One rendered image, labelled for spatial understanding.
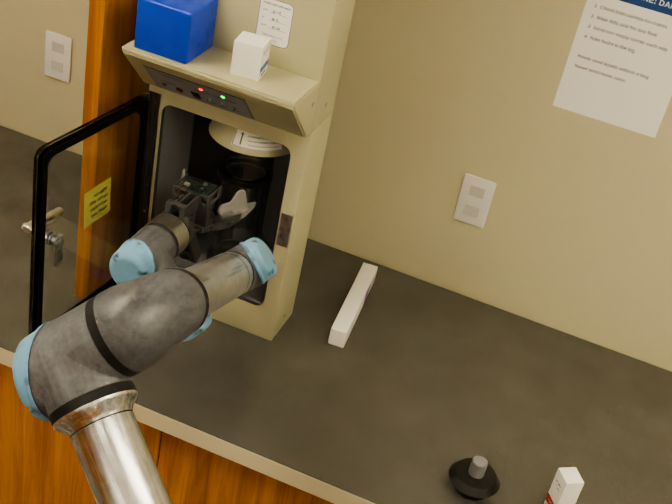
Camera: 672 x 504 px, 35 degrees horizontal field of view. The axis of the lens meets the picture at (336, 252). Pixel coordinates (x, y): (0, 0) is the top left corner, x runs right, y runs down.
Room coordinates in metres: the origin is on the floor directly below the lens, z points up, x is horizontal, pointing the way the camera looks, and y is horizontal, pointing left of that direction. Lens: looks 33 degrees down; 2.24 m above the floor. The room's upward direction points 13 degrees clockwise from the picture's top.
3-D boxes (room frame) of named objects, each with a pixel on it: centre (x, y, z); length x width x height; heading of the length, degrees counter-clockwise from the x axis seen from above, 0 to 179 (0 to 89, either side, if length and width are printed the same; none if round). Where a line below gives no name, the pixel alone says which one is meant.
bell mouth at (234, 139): (1.79, 0.20, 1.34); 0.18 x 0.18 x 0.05
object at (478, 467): (1.38, -0.32, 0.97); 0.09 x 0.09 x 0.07
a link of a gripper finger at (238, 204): (1.66, 0.19, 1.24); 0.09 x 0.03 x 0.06; 132
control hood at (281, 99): (1.64, 0.26, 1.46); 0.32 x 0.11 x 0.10; 76
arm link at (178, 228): (1.50, 0.29, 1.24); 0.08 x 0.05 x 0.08; 76
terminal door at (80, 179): (1.57, 0.45, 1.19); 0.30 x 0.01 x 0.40; 160
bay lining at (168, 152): (1.82, 0.21, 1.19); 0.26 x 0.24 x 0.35; 76
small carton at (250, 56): (1.63, 0.21, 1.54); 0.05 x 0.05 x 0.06; 84
